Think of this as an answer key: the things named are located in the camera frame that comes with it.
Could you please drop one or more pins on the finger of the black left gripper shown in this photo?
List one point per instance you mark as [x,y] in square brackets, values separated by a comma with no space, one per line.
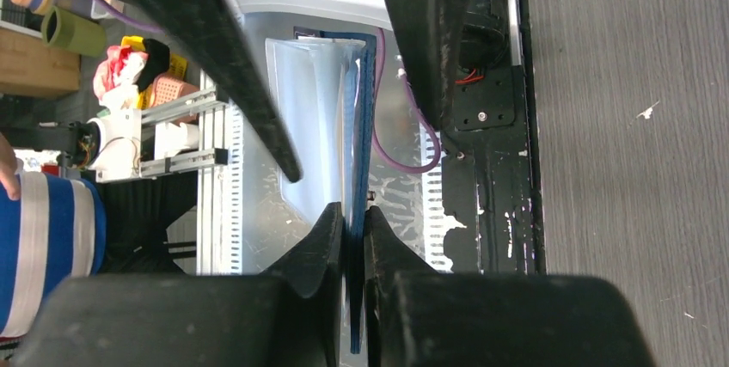
[209,32]
[436,38]

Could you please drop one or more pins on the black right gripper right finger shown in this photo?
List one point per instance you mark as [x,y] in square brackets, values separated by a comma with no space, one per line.
[416,316]

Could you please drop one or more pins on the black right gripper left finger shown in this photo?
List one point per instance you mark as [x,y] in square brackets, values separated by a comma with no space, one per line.
[288,315]

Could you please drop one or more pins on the navy leather card holder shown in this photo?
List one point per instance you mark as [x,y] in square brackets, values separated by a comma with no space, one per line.
[324,87]

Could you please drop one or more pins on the green cylinder cup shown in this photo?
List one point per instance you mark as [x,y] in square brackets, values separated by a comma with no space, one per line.
[62,29]

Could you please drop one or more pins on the person in striped shirt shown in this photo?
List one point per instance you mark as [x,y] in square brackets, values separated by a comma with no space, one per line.
[52,228]

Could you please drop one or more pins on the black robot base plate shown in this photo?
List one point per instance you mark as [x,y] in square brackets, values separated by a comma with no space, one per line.
[489,172]

